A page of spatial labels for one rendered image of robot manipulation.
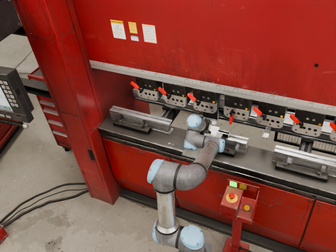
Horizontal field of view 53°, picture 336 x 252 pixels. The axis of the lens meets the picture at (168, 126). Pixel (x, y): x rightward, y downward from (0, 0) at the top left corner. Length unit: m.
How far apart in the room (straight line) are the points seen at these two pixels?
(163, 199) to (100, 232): 1.53
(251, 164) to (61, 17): 1.46
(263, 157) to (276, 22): 0.94
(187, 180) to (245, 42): 0.76
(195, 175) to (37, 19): 1.28
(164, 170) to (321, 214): 1.20
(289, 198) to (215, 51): 1.05
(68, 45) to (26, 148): 2.07
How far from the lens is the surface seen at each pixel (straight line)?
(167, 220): 1.72
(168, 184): 1.51
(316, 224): 2.47
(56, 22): 2.12
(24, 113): 2.21
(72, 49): 2.24
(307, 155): 2.23
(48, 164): 3.77
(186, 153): 2.12
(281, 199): 2.35
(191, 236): 1.78
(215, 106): 2.08
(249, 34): 1.77
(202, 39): 1.86
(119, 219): 3.10
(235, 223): 2.37
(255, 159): 2.27
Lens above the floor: 2.54
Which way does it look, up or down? 42 degrees down
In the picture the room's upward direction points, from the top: 7 degrees counter-clockwise
